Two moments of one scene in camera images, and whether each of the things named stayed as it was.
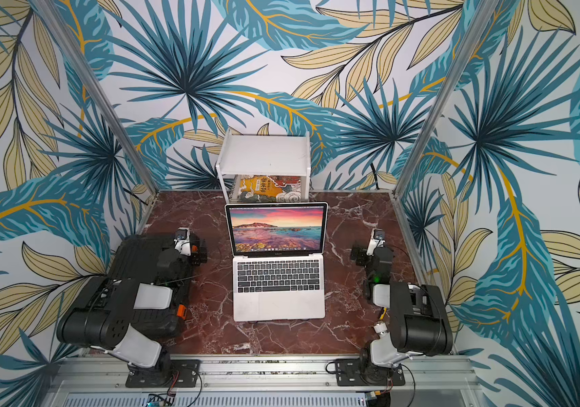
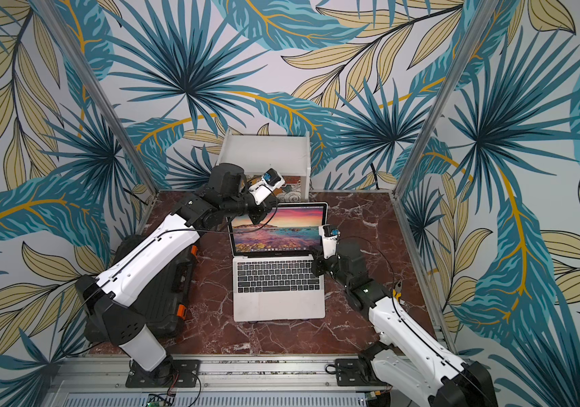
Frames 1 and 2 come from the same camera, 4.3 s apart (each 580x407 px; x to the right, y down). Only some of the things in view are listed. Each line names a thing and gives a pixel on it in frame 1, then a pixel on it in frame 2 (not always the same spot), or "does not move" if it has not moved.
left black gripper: (195, 255) to (264, 209)
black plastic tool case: (151, 259) does not move
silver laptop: (278, 263) does not move
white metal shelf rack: (264, 155) does not move
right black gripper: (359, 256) to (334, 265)
